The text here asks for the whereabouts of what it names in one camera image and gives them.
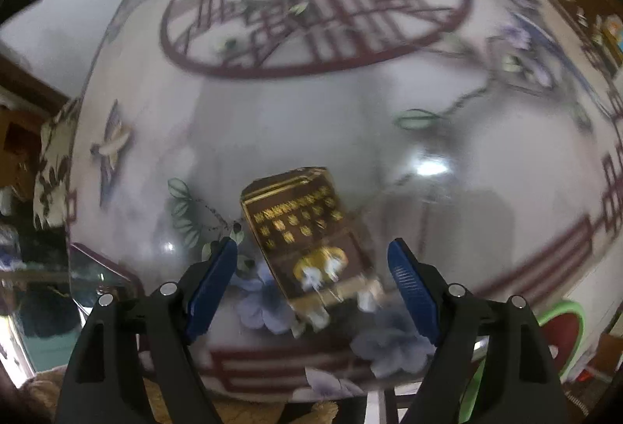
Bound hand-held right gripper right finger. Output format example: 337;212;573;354
387;238;570;424

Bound printed plastic tablecloth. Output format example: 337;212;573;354
65;0;623;403

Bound red bin with green rim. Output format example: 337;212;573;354
458;300;592;424

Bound wooden chair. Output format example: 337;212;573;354
0;54;69;201

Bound brown gold carton box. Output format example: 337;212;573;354
240;166;385;337

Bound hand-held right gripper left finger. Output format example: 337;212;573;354
55;238;239;424

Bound floral seat cushion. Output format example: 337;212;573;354
33;98;81;230

